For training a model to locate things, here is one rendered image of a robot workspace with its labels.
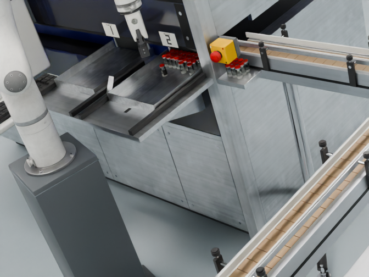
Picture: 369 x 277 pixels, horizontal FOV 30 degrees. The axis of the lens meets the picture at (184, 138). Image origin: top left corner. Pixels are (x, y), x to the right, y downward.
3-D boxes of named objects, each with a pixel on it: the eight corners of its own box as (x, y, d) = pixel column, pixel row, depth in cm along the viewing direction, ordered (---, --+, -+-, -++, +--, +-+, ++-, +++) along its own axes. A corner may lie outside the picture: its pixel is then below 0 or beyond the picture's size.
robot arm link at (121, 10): (141, 0, 223) (144, 9, 224) (138, -7, 231) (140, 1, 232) (116, 7, 222) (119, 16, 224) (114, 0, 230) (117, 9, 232)
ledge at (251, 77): (241, 65, 262) (240, 60, 261) (268, 70, 253) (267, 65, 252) (218, 83, 255) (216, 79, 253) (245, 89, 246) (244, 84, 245)
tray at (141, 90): (168, 56, 280) (166, 49, 278) (216, 66, 262) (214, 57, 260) (109, 100, 262) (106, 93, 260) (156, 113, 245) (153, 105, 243)
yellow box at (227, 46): (225, 52, 252) (221, 34, 248) (241, 54, 247) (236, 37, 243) (212, 62, 248) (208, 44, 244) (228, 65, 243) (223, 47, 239)
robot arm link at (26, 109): (17, 130, 226) (-13, 67, 213) (7, 109, 241) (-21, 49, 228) (51, 115, 228) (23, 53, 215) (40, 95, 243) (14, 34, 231)
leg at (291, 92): (316, 218, 298) (284, 65, 257) (334, 224, 292) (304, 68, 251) (305, 231, 293) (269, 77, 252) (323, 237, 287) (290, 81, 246)
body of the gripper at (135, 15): (141, 6, 223) (151, 38, 229) (138, -2, 232) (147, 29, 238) (119, 14, 223) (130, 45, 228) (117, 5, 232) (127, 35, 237)
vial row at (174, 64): (167, 64, 274) (164, 54, 272) (200, 70, 262) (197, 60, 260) (163, 66, 273) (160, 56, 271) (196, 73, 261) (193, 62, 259)
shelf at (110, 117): (108, 49, 307) (107, 45, 306) (227, 72, 260) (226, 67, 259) (26, 106, 282) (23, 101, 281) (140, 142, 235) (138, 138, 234)
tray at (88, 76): (115, 46, 303) (112, 39, 301) (155, 54, 285) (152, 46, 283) (56, 86, 285) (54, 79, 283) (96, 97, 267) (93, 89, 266)
